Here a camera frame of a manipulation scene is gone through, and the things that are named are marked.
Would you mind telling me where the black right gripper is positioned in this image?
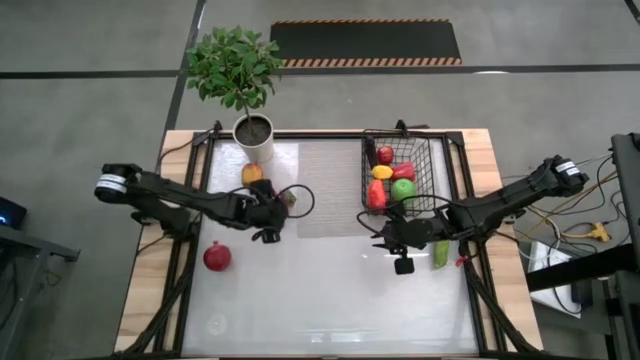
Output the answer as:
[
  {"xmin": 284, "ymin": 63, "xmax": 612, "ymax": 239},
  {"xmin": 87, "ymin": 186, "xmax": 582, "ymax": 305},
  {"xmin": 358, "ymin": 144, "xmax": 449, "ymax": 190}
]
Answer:
[{"xmin": 370, "ymin": 215, "xmax": 436, "ymax": 276}]

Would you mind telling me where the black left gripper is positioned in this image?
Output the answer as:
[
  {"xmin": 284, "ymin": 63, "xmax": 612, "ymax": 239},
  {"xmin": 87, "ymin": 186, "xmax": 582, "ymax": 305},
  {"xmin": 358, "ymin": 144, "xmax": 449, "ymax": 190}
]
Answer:
[{"xmin": 244, "ymin": 178, "xmax": 290, "ymax": 245}]

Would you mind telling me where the yellow-red peach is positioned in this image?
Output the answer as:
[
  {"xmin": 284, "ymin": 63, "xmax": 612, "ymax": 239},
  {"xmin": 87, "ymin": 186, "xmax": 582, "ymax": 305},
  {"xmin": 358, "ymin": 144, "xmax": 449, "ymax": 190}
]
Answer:
[{"xmin": 240, "ymin": 162, "xmax": 265, "ymax": 187}]

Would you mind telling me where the orange-red oblong vegetable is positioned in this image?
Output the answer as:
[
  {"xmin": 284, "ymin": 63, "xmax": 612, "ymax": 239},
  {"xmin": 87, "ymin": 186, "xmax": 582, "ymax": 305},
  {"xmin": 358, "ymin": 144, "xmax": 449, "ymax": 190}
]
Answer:
[{"xmin": 367, "ymin": 178, "xmax": 389, "ymax": 211}]

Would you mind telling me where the green cucumber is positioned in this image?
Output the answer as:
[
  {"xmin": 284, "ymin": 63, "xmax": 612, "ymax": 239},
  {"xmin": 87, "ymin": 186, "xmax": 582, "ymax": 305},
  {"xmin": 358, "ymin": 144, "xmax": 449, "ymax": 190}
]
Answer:
[{"xmin": 432, "ymin": 239, "xmax": 451, "ymax": 270}]

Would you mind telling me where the green apple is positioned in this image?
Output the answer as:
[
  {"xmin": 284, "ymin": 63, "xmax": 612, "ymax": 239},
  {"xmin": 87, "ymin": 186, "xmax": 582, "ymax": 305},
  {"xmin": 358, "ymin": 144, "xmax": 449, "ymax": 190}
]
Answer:
[{"xmin": 389, "ymin": 178, "xmax": 419, "ymax": 206}]

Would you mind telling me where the red pomegranate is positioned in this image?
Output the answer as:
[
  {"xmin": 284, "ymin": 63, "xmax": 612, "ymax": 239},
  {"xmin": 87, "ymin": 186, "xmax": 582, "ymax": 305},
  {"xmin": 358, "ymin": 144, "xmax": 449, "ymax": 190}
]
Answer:
[{"xmin": 202, "ymin": 241, "xmax": 233, "ymax": 273}]

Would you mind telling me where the red bell pepper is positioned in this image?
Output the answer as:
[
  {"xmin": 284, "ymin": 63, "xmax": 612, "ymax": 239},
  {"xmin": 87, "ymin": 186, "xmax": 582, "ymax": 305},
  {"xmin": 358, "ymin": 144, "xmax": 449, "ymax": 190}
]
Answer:
[{"xmin": 390, "ymin": 161, "xmax": 417, "ymax": 182}]

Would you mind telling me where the dark purple sweet potato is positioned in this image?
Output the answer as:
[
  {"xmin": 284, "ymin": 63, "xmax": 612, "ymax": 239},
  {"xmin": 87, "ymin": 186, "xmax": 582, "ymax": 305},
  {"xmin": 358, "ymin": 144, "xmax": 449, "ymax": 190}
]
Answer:
[{"xmin": 363, "ymin": 135, "xmax": 379, "ymax": 169}]

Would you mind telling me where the potted green tree white pot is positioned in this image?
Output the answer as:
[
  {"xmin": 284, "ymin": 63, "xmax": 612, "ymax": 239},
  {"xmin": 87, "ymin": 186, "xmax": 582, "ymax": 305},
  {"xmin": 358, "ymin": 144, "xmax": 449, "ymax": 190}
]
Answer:
[{"xmin": 185, "ymin": 24, "xmax": 284, "ymax": 165}]

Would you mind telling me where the grey mesh table mat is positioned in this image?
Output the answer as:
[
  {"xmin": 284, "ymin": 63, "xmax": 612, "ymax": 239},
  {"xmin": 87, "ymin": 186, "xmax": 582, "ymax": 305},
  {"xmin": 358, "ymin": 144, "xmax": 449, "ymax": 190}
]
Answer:
[{"xmin": 297, "ymin": 142, "xmax": 454, "ymax": 239}]

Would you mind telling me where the white box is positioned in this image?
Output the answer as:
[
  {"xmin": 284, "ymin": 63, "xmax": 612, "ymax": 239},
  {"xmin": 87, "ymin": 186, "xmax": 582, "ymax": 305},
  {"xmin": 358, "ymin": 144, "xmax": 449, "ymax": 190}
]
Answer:
[{"xmin": 527, "ymin": 239, "xmax": 584, "ymax": 319}]

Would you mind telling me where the black hazard-striped floor mat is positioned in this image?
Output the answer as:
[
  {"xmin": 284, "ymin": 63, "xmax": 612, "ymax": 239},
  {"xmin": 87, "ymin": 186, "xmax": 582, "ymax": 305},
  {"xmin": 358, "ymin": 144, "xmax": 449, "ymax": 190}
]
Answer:
[{"xmin": 269, "ymin": 18, "xmax": 462, "ymax": 69}]

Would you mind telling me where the yellow power splitter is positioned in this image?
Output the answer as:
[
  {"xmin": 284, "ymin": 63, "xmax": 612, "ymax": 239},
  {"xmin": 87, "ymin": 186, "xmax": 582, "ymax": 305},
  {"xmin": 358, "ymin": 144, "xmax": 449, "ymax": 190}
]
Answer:
[{"xmin": 562, "ymin": 222, "xmax": 611, "ymax": 244}]

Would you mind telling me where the grey metal bench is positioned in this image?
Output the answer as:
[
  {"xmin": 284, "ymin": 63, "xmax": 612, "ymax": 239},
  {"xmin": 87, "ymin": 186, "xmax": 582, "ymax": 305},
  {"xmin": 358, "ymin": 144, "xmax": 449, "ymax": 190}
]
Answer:
[{"xmin": 0, "ymin": 224, "xmax": 81, "ymax": 346}]

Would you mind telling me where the black equipment cart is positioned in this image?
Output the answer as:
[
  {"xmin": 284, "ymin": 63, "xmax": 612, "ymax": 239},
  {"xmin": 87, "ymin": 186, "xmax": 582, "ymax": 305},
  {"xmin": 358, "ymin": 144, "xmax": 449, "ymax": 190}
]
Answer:
[{"xmin": 524, "ymin": 132, "xmax": 640, "ymax": 360}]

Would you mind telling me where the black device blue light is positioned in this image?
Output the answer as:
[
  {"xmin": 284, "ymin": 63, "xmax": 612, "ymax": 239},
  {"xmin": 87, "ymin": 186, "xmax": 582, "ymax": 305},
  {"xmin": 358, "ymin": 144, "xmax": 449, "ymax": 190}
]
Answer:
[{"xmin": 0, "ymin": 196, "xmax": 29, "ymax": 231}]

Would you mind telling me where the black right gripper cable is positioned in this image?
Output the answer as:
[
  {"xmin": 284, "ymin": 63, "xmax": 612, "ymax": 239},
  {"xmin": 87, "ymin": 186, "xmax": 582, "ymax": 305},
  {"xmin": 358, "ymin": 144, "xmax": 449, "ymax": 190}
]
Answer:
[{"xmin": 355, "ymin": 194, "xmax": 451, "ymax": 236}]

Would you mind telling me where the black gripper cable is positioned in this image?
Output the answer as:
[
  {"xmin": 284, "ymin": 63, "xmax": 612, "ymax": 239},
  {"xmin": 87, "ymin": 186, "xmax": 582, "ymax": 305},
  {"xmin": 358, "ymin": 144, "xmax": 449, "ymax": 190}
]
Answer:
[
  {"xmin": 355, "ymin": 194, "xmax": 451, "ymax": 236},
  {"xmin": 272, "ymin": 183, "xmax": 316, "ymax": 220}
]

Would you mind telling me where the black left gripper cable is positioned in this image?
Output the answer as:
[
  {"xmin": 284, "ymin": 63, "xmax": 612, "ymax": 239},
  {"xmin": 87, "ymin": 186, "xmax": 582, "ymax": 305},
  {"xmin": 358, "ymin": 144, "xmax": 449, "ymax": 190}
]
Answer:
[{"xmin": 272, "ymin": 183, "xmax": 316, "ymax": 220}]

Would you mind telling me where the black metal table frame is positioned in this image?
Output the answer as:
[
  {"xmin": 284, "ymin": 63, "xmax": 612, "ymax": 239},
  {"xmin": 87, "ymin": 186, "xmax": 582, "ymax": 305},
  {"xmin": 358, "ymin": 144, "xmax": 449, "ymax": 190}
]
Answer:
[{"xmin": 114, "ymin": 119, "xmax": 546, "ymax": 359}]

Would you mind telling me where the black wire basket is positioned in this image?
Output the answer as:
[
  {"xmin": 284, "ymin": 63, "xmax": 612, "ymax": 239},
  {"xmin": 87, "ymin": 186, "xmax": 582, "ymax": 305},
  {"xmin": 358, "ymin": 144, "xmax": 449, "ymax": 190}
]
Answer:
[{"xmin": 360, "ymin": 128, "xmax": 437, "ymax": 217}]

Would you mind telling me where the yellow cable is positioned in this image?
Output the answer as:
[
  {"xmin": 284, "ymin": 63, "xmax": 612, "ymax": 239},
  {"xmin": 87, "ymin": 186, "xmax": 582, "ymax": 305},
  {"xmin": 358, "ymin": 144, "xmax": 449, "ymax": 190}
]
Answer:
[{"xmin": 549, "ymin": 169, "xmax": 621, "ymax": 216}]

